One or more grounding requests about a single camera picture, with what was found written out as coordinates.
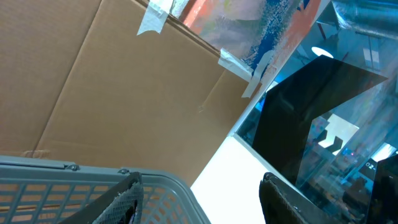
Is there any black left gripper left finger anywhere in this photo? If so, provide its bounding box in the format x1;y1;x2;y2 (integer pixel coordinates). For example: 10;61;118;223
62;172;144;224

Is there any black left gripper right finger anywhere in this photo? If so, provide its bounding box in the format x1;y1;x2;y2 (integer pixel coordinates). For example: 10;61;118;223
259;172;330;224

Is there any grey plastic basket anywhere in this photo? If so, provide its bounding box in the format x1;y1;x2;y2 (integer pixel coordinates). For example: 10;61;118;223
1;156;209;223

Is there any black angled panel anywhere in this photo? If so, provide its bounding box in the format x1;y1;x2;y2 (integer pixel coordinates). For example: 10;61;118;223
252;55;387;184

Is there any brown cardboard sheet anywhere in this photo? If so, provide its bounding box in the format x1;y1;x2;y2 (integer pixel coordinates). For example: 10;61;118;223
1;0;249;184

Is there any colourful painted board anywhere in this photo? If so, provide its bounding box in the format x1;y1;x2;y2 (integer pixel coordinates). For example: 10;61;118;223
171;0;327;83

